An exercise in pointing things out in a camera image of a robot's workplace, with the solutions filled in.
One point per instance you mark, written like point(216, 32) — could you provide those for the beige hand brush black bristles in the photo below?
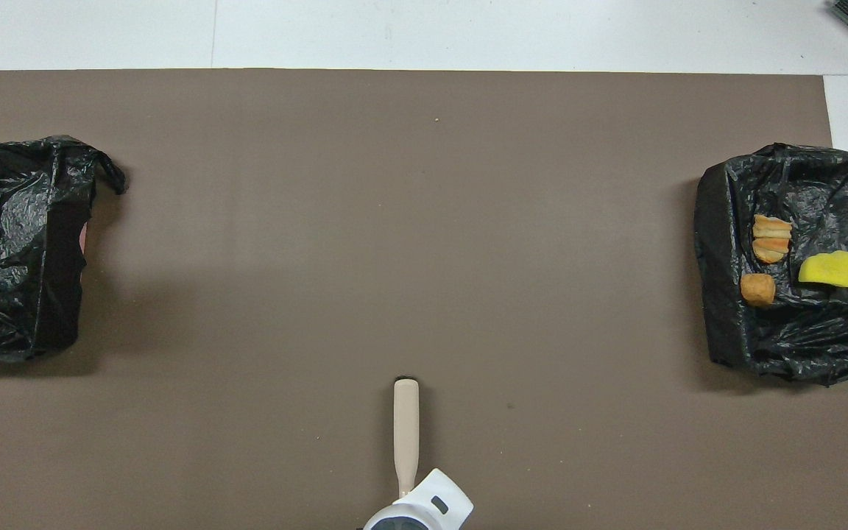
point(406, 427)

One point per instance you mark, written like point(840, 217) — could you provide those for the brown bread roll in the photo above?
point(757, 290)

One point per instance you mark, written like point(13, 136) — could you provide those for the small croissant piece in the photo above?
point(772, 239)

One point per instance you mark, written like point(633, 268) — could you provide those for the yellow sponge piece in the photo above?
point(827, 269)

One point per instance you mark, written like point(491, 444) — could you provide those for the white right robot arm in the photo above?
point(424, 508)

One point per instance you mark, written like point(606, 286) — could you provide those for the black bag-lined bin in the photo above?
point(799, 338)
point(34, 221)

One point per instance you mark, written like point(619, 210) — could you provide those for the brown paper table mat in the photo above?
point(394, 221)

